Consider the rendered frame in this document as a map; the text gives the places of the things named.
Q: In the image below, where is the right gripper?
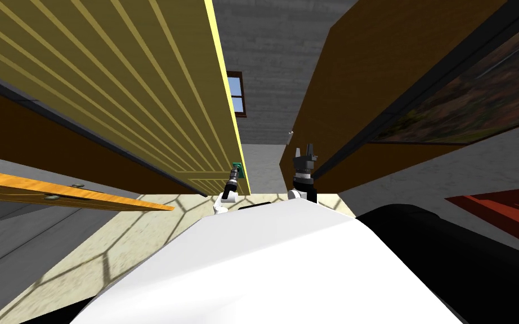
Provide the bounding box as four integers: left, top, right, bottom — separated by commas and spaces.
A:
293, 143, 319, 176

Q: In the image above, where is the brown framed window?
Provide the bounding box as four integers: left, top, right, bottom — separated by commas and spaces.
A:
226, 70, 248, 119

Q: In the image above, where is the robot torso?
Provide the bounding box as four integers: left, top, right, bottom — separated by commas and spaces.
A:
69, 197, 466, 324

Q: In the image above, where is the yellow panelled door leaf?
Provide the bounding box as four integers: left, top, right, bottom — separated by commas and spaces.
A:
0, 0, 252, 197

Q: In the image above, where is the dark framed landscape picture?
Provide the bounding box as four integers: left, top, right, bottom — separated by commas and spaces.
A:
369, 8, 519, 146

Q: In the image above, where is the red framed window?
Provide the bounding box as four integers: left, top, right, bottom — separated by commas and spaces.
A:
444, 184, 519, 255

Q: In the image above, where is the orange wooden door leaf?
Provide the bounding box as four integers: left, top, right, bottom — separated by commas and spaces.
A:
0, 166, 176, 213

